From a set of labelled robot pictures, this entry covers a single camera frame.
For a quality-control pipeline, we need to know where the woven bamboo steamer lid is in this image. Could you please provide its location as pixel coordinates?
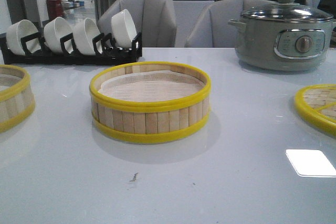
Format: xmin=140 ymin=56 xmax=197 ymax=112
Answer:
xmin=294 ymin=84 xmax=335 ymax=137

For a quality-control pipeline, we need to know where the bamboo steamer basket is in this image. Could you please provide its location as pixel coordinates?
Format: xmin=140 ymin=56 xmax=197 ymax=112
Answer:
xmin=1 ymin=65 xmax=35 ymax=132
xmin=89 ymin=61 xmax=211 ymax=144

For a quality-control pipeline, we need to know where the white steamer liner cloth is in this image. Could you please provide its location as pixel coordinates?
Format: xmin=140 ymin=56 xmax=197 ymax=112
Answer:
xmin=98 ymin=70 xmax=205 ymax=102

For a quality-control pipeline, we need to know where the black bowl rack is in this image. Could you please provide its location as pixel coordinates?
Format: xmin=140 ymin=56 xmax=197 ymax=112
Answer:
xmin=1 ymin=32 xmax=142 ymax=66

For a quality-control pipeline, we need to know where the middle grey chair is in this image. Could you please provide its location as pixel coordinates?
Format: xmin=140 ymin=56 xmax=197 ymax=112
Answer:
xmin=185 ymin=0 xmax=272 ymax=48

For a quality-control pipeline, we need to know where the white bowl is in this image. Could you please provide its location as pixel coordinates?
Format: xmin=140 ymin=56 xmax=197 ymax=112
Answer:
xmin=111 ymin=9 xmax=137 ymax=49
xmin=73 ymin=18 xmax=101 ymax=56
xmin=44 ymin=17 xmax=72 ymax=54
xmin=6 ymin=19 xmax=38 ymax=56

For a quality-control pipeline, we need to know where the left grey chair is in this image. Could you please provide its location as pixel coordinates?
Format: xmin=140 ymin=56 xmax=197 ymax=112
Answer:
xmin=97 ymin=0 xmax=177 ymax=48

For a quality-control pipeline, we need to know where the grey electric cooking pot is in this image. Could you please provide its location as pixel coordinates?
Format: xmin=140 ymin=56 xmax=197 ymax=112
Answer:
xmin=228 ymin=18 xmax=335 ymax=71

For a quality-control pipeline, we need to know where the red bin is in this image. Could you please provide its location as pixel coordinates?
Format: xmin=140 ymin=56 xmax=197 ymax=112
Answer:
xmin=46 ymin=0 xmax=63 ymax=21

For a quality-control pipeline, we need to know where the glass pot lid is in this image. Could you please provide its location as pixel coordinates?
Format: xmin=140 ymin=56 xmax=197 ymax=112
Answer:
xmin=241 ymin=0 xmax=333 ymax=23

